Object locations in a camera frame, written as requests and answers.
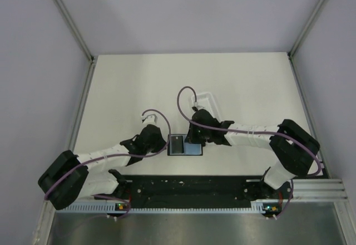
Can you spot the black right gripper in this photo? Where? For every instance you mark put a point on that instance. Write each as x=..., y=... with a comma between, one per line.
x=191, y=137

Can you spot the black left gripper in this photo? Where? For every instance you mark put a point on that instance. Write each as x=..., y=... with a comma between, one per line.
x=162, y=143

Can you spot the black card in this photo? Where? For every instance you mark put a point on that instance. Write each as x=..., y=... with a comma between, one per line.
x=177, y=145

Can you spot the black leather card holder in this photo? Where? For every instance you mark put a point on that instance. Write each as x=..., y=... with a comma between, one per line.
x=189, y=149

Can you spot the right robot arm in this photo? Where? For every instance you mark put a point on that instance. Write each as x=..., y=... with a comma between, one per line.
x=295, y=149

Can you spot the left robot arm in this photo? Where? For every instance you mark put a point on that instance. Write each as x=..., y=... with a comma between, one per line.
x=98, y=174

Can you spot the white plastic basket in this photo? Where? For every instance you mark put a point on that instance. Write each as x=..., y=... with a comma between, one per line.
x=207, y=100

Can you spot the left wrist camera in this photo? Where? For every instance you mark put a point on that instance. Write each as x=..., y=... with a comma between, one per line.
x=150, y=119

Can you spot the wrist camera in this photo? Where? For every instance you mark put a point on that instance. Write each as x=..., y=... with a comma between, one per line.
x=150, y=119
x=197, y=107

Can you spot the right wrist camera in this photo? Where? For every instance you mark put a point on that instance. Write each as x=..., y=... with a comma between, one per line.
x=197, y=107

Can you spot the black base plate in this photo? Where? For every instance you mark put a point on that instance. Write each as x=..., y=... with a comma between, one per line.
x=185, y=192

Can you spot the aluminium frame rail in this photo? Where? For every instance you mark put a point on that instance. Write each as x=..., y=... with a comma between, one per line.
x=319, y=190

